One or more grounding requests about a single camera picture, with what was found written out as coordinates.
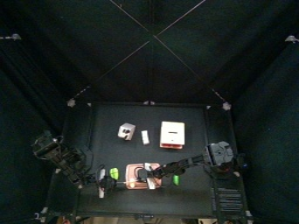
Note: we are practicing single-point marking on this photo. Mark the silver frame middle bracket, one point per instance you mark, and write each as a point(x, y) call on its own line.
point(149, 102)

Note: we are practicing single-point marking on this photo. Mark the silver frame corner bracket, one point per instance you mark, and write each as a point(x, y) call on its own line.
point(71, 102)
point(226, 106)
point(15, 36)
point(292, 38)

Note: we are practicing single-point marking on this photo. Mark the white toy egg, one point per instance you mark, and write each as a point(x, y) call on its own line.
point(133, 184)

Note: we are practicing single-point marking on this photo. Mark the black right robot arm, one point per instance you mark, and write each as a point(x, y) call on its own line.
point(187, 163)

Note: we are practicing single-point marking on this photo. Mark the dark green toy vegetable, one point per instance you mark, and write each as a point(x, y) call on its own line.
point(175, 180)

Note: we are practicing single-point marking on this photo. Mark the wooden toy knife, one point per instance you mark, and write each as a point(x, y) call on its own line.
point(126, 182)

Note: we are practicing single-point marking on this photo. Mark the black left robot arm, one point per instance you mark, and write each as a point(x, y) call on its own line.
point(66, 159)

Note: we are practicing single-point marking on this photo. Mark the pink cutting board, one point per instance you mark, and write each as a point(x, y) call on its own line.
point(130, 170)

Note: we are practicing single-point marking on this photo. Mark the silver table edge bracket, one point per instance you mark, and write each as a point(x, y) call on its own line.
point(249, 214)
point(45, 210)

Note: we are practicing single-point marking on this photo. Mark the grey box with holes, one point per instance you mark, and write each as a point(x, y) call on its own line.
point(126, 131)

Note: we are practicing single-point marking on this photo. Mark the small white block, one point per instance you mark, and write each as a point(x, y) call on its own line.
point(145, 137)

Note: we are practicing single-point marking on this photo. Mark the white printed label sticker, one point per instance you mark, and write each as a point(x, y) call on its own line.
point(230, 199)

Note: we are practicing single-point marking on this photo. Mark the white box with red base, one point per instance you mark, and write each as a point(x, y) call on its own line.
point(173, 132)

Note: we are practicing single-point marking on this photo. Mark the lime green toy vegetable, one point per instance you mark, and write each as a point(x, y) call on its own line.
point(114, 173)

